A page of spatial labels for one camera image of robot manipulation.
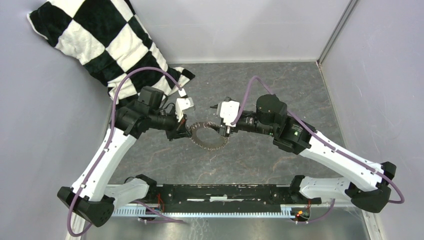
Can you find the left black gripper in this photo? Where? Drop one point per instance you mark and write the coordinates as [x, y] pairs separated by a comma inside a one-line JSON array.
[[181, 131]]

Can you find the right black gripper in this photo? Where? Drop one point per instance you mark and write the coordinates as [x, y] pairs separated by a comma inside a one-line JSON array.
[[225, 132]]

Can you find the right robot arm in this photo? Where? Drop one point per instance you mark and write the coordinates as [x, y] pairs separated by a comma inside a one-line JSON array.
[[366, 184]]

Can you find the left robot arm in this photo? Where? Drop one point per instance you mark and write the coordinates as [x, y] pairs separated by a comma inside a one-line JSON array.
[[89, 196]]

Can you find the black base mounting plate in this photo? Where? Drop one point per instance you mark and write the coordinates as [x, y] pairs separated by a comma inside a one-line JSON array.
[[224, 198]]

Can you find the black white checkered pillow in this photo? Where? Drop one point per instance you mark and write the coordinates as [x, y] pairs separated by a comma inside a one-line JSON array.
[[111, 43]]

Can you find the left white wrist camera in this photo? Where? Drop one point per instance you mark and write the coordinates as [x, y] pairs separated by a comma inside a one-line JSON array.
[[182, 105]]

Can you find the aluminium frame rail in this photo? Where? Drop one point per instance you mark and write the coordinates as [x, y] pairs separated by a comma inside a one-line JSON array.
[[301, 212]]

